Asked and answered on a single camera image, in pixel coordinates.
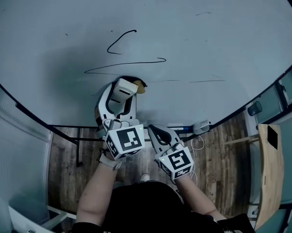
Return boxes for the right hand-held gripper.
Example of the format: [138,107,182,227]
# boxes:
[148,124,194,180]

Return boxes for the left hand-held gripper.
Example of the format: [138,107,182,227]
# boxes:
[98,83,146,160]

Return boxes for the yellow black eraser sponge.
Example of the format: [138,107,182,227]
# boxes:
[119,75,148,95]

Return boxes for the white whiteboard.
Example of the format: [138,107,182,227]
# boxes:
[0,0,292,140]

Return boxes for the person's right forearm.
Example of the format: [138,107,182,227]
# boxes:
[176,177,228,222]

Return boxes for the person's left forearm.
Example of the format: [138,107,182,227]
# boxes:
[75,142,119,227]

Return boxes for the person's left hand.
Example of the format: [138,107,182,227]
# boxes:
[95,107,104,131]

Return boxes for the blue marker pen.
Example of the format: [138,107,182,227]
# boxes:
[167,126,194,132]

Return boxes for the grey clip-on device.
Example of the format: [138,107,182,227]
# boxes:
[192,120,211,135]

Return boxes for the grey wristband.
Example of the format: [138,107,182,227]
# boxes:
[98,148,122,171]

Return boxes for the person's black shirt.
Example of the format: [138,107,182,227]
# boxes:
[71,181,256,233]

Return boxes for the black mesh waste bin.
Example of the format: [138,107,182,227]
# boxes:
[247,100,262,117]

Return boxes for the black phone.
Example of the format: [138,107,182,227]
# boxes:
[267,125,279,150]

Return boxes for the light wooden side table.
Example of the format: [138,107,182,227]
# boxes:
[224,123,285,231]

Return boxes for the dark-framed glass partition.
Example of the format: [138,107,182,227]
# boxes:
[244,62,292,233]

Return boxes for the white cable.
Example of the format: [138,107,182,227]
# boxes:
[190,134,206,186]

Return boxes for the white metal frame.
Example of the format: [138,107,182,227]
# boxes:
[8,204,77,233]

